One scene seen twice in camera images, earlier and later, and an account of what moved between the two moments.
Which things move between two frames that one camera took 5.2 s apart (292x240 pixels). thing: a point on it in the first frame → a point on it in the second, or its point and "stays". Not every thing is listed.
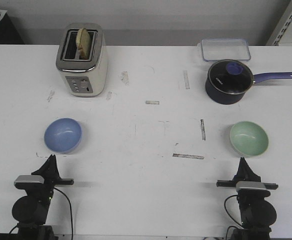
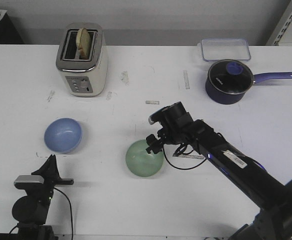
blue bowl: [63, 135] stays
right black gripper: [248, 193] → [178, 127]
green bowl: [248, 139] → [141, 163]
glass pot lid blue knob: [230, 77] stays
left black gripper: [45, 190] stays
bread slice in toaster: [83, 43] stays
